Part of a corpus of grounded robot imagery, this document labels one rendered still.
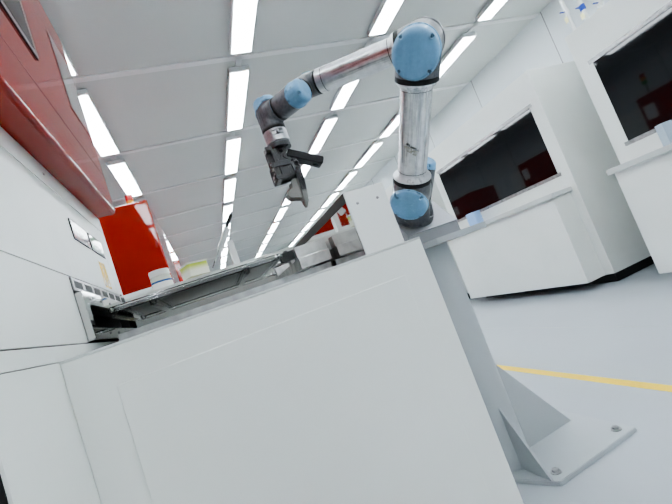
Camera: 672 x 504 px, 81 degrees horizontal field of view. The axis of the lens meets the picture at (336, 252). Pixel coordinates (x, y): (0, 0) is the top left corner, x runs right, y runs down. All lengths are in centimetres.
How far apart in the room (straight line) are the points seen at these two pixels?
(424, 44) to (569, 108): 333
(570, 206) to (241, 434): 363
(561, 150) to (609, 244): 90
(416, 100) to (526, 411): 115
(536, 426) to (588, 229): 260
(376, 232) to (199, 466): 51
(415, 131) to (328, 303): 61
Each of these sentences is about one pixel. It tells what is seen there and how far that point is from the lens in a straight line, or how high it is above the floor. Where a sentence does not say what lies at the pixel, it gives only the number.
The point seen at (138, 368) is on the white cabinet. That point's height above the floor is 77.
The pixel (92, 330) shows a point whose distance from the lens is 86.
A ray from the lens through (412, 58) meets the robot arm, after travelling 106.
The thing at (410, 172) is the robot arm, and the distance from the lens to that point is 119.
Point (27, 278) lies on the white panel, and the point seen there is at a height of 94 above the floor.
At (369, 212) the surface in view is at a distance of 82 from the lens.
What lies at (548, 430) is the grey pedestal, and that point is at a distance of 175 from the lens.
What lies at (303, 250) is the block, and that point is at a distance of 95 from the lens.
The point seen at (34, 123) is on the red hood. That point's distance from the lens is 87.
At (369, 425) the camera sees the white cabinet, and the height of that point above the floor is 54.
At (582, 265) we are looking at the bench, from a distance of 393.
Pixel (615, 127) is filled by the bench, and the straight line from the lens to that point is 375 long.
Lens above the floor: 78
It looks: 5 degrees up
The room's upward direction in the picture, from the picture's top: 20 degrees counter-clockwise
